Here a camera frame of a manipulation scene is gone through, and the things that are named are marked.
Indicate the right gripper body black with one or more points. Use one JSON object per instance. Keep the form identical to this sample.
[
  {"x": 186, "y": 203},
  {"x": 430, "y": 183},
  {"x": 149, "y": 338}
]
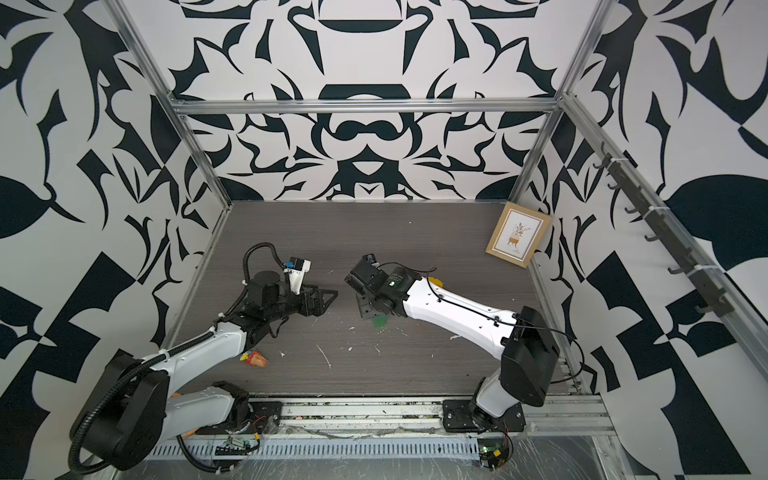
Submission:
[{"x": 365, "y": 304}]

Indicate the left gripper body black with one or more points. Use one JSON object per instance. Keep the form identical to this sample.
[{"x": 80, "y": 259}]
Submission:
[{"x": 290, "y": 305}]

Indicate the small circuit board right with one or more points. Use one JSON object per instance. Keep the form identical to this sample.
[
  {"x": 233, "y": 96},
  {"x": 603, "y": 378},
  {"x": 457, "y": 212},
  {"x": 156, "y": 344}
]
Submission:
[{"x": 495, "y": 453}]

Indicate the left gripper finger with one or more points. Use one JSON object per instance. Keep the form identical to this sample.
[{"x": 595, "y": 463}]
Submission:
[
  {"x": 319, "y": 308},
  {"x": 326, "y": 295}
]

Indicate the white slotted cable duct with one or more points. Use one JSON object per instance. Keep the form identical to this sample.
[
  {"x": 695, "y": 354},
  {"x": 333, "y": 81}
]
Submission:
[{"x": 458, "y": 448}]

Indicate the small circuit board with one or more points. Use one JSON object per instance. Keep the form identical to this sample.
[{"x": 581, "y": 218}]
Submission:
[
  {"x": 239, "y": 447},
  {"x": 495, "y": 453}
]

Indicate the wall hook rail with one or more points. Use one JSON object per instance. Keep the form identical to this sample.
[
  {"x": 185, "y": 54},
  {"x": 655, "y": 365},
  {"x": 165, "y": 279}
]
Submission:
[{"x": 667, "y": 230}]

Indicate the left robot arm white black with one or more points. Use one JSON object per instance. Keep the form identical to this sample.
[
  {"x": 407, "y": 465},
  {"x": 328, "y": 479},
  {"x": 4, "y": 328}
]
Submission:
[{"x": 135, "y": 404}]

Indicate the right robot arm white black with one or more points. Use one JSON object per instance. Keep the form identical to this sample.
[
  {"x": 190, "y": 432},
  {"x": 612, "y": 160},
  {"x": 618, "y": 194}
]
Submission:
[{"x": 521, "y": 342}]

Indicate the small circuit board left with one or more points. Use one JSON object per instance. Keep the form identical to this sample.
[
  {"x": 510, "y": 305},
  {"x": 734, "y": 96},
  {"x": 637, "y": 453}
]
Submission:
[{"x": 239, "y": 447}]

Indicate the light green square lego brick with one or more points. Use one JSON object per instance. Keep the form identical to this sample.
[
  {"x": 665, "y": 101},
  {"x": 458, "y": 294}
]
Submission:
[{"x": 380, "y": 322}]

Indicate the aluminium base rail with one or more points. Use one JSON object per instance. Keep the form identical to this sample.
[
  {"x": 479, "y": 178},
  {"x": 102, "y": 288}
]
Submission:
[{"x": 348, "y": 417}]

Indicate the small colourful toy figure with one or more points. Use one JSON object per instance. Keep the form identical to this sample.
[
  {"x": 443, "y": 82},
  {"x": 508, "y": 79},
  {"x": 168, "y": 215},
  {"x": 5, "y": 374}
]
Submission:
[{"x": 254, "y": 358}]

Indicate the wooden framed picture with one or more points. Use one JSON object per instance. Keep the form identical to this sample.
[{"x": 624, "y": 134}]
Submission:
[{"x": 517, "y": 234}]

